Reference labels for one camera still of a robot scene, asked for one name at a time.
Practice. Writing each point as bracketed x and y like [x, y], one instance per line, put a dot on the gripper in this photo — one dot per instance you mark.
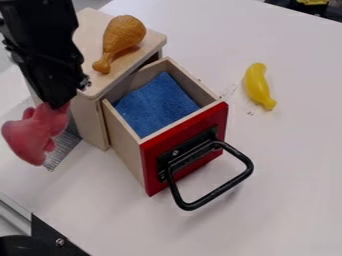
[55, 78]

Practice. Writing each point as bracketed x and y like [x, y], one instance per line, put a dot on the pink plush toy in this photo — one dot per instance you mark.
[29, 133]

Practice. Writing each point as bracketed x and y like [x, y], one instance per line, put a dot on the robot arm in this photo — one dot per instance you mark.
[38, 23]

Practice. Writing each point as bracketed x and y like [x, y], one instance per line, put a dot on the brown toy chicken drumstick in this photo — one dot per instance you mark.
[122, 33]

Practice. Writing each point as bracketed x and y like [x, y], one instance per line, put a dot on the wooden drawer with red front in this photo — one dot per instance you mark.
[180, 140]

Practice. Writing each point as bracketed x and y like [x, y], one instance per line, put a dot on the yellow toy banana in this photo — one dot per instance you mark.
[257, 85]

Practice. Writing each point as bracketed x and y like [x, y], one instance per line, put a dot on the wooden cabinet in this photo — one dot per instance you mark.
[95, 43]

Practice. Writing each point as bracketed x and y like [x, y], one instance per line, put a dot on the silver ridged metal plate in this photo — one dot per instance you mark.
[62, 150]

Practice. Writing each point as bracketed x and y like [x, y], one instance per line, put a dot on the blue cloth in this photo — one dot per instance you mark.
[156, 103]

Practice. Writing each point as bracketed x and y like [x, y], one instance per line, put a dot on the black metal bracket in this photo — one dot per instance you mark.
[42, 241]

